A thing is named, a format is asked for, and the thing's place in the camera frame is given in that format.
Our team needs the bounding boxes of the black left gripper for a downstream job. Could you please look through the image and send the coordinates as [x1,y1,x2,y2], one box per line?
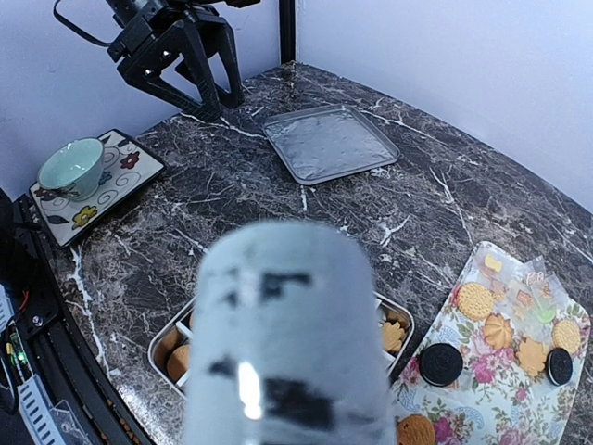
[107,4,244,121]

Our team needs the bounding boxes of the silver tin lid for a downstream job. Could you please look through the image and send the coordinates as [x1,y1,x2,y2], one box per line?
[262,105,399,185]

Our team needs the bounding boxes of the silver divided cookie tin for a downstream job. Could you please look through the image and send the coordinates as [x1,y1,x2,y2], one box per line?
[147,291,415,400]

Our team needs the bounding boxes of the orange cookie bottom row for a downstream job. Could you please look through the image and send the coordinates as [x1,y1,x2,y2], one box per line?
[166,344,191,382]

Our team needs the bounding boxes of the silver metal tongs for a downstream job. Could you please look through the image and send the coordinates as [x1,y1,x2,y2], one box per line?
[183,222,396,444]

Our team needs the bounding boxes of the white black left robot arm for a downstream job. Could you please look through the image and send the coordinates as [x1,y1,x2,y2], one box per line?
[107,1,244,121]

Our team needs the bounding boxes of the floral square coaster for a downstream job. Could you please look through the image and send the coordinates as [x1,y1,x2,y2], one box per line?
[30,129,166,248]

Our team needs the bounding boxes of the green ceramic cup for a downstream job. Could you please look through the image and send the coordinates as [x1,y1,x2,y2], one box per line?
[37,138,105,201]

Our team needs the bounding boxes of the tan sandwich biscuit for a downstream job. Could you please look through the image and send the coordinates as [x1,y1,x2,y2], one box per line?
[458,283,494,321]
[552,319,581,355]

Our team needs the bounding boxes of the black chocolate sandwich cookie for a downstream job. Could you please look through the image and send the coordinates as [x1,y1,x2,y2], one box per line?
[419,343,463,388]

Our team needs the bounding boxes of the floral cookie tray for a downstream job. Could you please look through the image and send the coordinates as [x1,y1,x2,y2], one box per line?
[391,242,591,444]

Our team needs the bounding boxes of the orange chip cookie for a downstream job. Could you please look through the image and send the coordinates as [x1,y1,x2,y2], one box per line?
[397,414,436,445]

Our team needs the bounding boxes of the green macaron cookie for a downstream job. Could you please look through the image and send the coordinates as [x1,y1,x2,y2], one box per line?
[536,307,556,324]

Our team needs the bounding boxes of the orange maple leaf cookie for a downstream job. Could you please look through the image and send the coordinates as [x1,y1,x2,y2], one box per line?
[516,337,548,378]

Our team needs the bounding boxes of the left black frame post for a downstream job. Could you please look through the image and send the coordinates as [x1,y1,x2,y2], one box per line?
[279,0,297,64]

